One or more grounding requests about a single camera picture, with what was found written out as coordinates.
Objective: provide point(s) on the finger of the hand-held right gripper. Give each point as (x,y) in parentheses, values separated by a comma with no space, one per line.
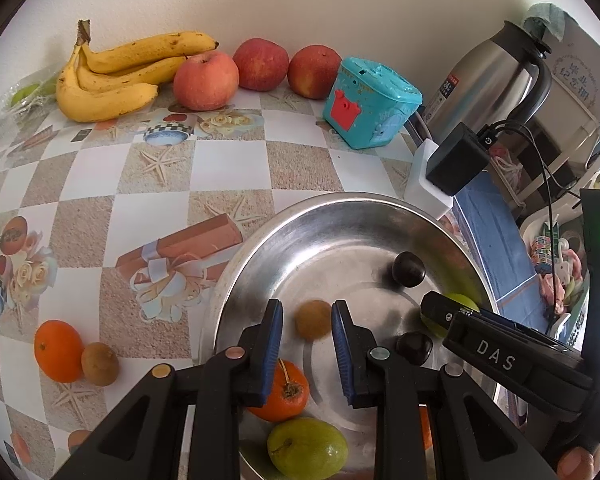
(530,334)
(437,310)

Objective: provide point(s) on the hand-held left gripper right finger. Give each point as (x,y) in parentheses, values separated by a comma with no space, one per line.
(342,350)

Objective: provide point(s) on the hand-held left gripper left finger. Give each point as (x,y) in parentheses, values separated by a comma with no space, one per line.
(270,350)

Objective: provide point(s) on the small green fruit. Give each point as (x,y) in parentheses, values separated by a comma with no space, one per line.
(24,92)
(49,86)
(461,302)

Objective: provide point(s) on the small brown round fruit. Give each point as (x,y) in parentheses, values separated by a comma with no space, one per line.
(314,319)
(100,364)

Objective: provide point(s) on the dark plum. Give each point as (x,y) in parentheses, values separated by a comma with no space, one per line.
(409,269)
(414,347)

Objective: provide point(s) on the stainless steel basin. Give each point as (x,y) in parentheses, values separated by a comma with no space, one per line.
(340,250)

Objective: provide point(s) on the large green fruit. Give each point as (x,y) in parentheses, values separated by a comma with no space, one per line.
(305,447)

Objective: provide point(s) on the person's right hand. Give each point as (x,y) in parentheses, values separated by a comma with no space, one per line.
(575,465)

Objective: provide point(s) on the pink toy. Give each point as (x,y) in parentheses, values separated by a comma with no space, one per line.
(555,287)

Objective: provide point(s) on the colourful puzzle cube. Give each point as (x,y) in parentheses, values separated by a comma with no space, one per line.
(544,252)

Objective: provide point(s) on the white basket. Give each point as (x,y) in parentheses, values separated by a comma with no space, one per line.
(530,219)

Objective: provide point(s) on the white block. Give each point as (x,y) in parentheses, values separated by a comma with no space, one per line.
(425,190)

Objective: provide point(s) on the black box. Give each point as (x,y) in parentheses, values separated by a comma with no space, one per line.
(457,160)

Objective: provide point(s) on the printed checkered tablecloth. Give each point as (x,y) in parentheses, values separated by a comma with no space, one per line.
(230,160)

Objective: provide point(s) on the teal toy box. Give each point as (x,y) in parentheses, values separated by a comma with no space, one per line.
(372,102)

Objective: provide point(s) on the white appliance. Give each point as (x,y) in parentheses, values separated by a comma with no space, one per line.
(575,100)

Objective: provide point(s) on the stainless steel kettle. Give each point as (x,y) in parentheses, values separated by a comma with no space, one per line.
(485,70)

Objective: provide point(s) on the red apple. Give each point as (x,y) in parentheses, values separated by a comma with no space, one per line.
(314,71)
(260,64)
(206,80)

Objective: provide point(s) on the teal cloth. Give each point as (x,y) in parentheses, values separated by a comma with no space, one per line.
(550,15)

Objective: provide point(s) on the clear plastic bag with limes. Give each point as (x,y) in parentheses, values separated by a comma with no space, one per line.
(35,102)

